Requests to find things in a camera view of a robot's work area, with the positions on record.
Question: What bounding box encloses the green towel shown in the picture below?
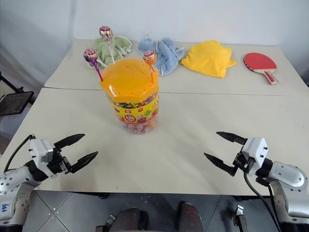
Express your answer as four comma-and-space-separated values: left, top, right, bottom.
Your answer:
86, 35, 133, 68

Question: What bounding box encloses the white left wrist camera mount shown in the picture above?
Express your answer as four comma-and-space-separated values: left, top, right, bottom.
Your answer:
28, 138, 54, 167

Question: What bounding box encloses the blue towel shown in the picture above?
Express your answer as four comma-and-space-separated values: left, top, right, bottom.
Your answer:
137, 31, 186, 77

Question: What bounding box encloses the yellow cloth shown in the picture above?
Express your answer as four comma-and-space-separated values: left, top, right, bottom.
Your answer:
180, 40, 238, 79

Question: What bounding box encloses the orange-lidded lollipop jar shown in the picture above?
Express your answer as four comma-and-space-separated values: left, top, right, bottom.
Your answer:
99, 57, 160, 134

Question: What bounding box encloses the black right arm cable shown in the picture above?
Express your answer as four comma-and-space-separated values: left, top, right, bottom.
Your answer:
243, 171, 282, 232

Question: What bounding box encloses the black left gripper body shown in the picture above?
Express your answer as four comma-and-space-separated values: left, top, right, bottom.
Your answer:
45, 145, 72, 179

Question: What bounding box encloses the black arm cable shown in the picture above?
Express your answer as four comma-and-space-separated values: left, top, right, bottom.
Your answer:
2, 134, 36, 173
243, 171, 282, 232

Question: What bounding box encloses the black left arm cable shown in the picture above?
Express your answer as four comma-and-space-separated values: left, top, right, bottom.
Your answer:
2, 134, 36, 173

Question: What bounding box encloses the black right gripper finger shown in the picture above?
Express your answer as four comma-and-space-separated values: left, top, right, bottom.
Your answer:
216, 131, 248, 146
203, 152, 239, 177

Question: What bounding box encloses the dark rounded robot foot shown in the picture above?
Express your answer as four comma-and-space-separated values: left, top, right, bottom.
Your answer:
177, 201, 203, 232

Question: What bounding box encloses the red table tennis paddle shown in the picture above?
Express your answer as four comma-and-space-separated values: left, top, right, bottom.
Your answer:
243, 52, 279, 86

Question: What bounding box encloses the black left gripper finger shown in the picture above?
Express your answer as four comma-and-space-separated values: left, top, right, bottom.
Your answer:
64, 151, 99, 174
53, 133, 86, 152

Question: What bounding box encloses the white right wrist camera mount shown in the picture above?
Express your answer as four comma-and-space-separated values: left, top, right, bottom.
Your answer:
241, 136, 269, 175

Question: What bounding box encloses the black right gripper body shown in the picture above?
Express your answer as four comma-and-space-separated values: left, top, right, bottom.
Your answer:
232, 145, 254, 174

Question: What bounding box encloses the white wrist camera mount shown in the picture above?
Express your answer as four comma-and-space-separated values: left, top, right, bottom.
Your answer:
241, 136, 269, 175
28, 138, 54, 167

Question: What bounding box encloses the lollipop with white stick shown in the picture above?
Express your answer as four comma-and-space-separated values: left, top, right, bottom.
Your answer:
99, 25, 115, 65

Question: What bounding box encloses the orange lollipop with orange stick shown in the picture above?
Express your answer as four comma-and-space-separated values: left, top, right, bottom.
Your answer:
142, 50, 158, 83

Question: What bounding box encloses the purple lollipop with pink stick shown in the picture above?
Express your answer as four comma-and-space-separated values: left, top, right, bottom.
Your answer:
83, 48, 104, 82

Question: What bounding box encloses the black table leg clamp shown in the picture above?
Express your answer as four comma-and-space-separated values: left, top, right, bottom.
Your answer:
231, 204, 248, 232
95, 213, 117, 232

